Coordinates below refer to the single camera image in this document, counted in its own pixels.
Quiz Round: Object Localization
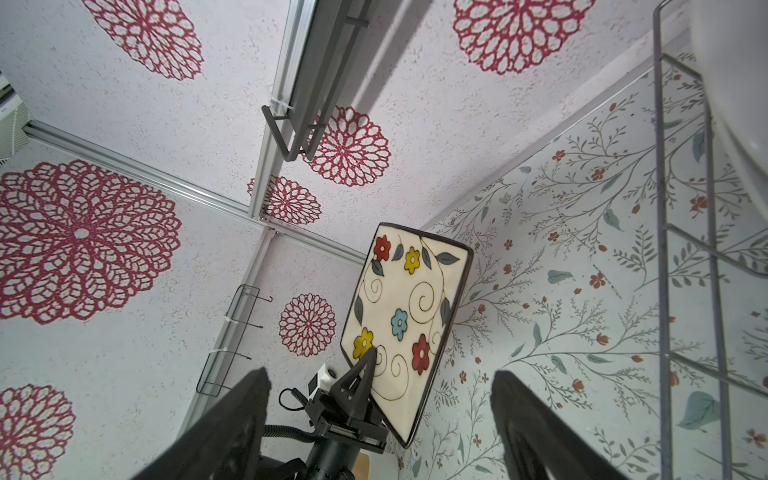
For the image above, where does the floral square plate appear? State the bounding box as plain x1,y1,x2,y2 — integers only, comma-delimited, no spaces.
340,222,474,448

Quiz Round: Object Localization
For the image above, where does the white round plate front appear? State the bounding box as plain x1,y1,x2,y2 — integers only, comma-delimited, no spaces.
689,0,767,216

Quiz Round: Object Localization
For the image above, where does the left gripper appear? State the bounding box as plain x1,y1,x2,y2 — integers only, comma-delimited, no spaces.
304,347,389,453

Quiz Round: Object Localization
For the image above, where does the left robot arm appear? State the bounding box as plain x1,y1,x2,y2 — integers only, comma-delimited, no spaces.
255,347,389,479

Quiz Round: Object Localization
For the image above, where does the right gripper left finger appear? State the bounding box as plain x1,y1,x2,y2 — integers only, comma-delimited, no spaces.
134,368,271,480

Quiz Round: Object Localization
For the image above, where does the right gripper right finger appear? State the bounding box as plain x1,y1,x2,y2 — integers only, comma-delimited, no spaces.
490,370,625,479

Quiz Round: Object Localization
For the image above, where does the air conditioner unit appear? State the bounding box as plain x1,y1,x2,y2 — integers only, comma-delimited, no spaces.
0,74,30,165

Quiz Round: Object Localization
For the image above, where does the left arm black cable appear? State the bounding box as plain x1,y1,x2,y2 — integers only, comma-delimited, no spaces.
262,387,319,444

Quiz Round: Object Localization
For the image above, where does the wire dish rack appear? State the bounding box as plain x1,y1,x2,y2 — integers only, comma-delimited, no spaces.
652,1,767,479

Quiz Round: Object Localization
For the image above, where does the grey wall shelf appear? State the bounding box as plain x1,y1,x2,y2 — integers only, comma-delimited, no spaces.
261,1,376,162

